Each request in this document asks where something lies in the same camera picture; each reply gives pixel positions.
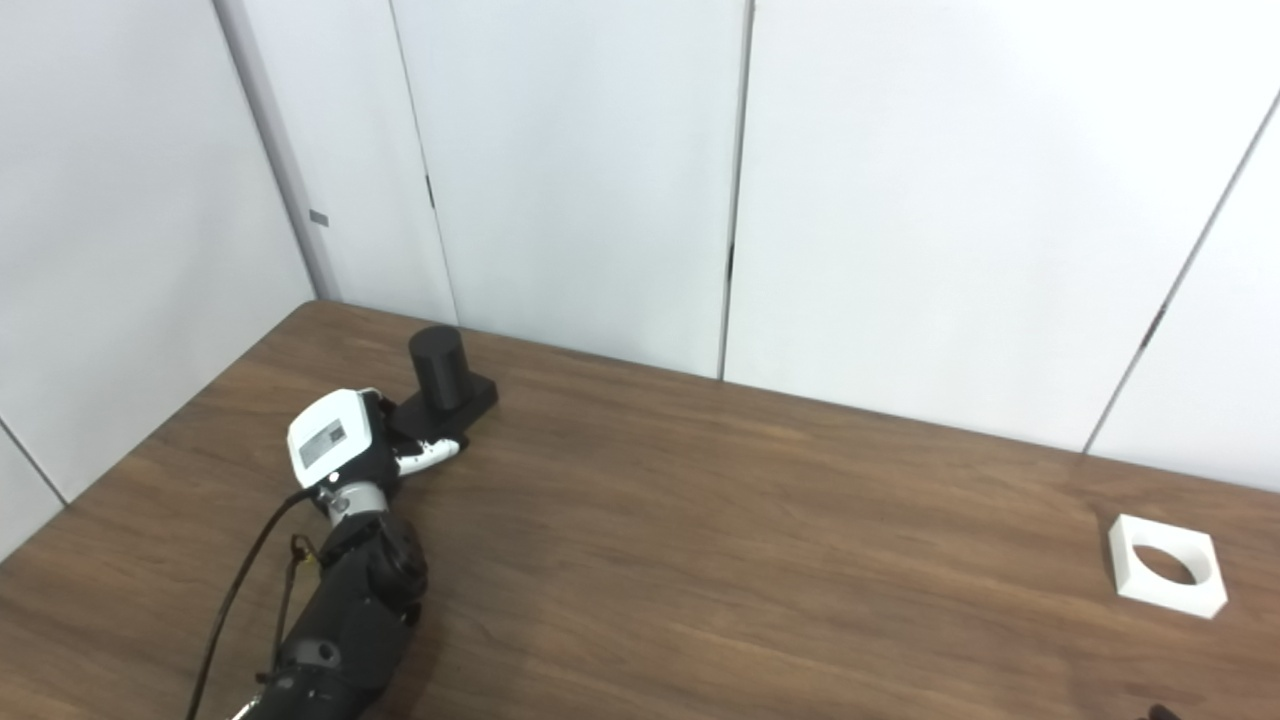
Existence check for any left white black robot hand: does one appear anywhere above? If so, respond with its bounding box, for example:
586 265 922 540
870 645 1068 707
287 388 463 491

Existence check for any white square piece with hole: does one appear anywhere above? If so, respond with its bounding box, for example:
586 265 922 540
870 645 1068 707
1108 514 1228 620

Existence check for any black peg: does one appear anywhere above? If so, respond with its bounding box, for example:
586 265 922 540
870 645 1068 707
390 325 499 447

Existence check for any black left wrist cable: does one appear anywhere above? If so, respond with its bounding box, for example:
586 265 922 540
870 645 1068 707
185 488 316 720

